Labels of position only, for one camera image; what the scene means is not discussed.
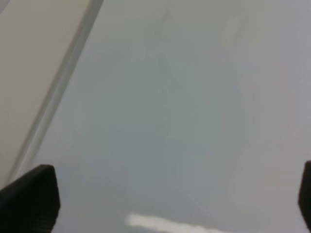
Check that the white whiteboard with aluminium frame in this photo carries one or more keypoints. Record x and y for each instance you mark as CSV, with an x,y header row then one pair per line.
x,y
185,116

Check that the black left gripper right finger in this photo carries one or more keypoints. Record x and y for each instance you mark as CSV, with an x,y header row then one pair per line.
x,y
304,196

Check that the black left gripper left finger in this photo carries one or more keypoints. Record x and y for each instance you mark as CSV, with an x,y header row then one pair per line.
x,y
31,203

